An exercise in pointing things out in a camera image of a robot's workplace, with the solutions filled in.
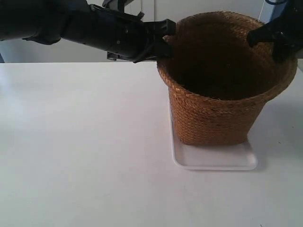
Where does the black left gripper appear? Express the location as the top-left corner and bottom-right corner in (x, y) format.
(89, 4), (176, 63)

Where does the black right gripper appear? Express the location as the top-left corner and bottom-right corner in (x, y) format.
(246, 0), (303, 62)

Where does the brown woven wicker basket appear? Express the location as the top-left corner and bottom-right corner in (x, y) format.
(157, 11), (297, 146)

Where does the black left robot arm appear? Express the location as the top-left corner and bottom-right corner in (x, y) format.
(0, 0), (176, 63)

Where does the white rectangular plastic tray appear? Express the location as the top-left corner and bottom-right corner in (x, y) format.
(168, 105), (258, 171)

